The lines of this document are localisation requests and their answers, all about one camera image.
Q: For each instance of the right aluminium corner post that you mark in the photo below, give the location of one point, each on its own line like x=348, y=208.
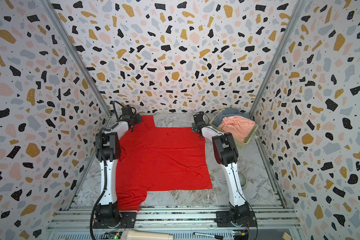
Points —
x=278, y=54

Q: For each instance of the small wooden block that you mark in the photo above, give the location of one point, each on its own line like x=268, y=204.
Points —
x=286, y=236

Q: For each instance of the grey-blue t shirt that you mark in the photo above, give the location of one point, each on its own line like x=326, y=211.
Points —
x=227, y=112

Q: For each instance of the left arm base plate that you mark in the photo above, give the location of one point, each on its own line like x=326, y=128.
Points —
x=129, y=219

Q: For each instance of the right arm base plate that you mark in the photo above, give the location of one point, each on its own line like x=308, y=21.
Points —
x=226, y=219

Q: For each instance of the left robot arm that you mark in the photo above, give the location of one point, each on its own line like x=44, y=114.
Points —
x=108, y=151

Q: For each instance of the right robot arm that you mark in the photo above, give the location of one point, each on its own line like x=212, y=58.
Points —
x=226, y=155

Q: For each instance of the pale green plastic basket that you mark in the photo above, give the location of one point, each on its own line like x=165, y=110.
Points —
x=247, y=139

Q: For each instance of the aluminium corner post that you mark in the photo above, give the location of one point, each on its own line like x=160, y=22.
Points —
x=53, y=16
x=278, y=54

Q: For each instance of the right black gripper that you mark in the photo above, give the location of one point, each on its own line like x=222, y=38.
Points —
x=195, y=126

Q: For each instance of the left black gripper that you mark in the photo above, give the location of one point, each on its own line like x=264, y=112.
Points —
x=136, y=116

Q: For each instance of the red t shirt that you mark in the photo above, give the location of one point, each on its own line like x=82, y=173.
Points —
x=159, y=159

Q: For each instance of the aluminium rail frame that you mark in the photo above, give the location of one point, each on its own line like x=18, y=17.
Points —
x=181, y=222

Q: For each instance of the green circuit board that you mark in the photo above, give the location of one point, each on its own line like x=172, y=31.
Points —
x=113, y=235

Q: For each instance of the left aluminium corner post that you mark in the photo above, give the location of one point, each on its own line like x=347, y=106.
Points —
x=53, y=16

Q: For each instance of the pink t shirt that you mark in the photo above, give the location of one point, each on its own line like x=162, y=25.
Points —
x=240, y=127

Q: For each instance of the beige cylinder roll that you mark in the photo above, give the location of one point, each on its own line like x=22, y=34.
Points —
x=138, y=235

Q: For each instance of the black marker pen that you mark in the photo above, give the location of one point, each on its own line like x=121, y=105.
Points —
x=217, y=237

